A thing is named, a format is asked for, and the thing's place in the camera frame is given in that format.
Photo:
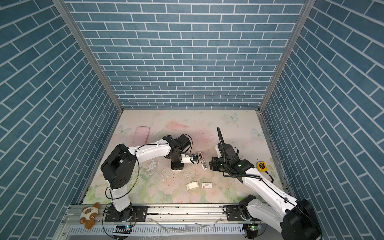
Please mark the pink phone case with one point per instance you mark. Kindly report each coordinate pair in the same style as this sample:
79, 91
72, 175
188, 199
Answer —
141, 136

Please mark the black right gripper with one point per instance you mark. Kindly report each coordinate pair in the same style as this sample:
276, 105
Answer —
213, 165

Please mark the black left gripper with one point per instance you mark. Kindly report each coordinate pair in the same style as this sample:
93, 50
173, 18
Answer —
178, 166

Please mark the pink white stapler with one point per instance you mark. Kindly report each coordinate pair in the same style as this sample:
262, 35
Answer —
202, 160

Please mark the aluminium corner frame post right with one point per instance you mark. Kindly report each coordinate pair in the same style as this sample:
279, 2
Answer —
303, 16

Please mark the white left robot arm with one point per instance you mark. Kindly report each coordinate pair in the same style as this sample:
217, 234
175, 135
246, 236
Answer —
118, 168

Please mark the brown white plush toy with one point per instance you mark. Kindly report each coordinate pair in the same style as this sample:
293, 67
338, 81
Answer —
88, 216

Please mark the aluminium corner frame post left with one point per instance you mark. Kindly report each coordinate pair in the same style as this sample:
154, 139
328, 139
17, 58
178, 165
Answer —
81, 41

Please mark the yellow tape measure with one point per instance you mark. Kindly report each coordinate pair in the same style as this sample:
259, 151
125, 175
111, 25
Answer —
262, 167

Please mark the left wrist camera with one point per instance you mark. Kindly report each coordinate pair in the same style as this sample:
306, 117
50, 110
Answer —
189, 158

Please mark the aluminium corner frame post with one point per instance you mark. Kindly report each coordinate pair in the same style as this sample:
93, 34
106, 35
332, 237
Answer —
81, 41
303, 16

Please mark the staple box tray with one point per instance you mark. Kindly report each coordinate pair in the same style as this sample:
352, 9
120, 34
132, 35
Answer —
192, 185

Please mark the white staple box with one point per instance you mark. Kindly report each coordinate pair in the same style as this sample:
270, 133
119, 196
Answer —
207, 185

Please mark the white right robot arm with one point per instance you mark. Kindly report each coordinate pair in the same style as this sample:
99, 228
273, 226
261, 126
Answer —
276, 198

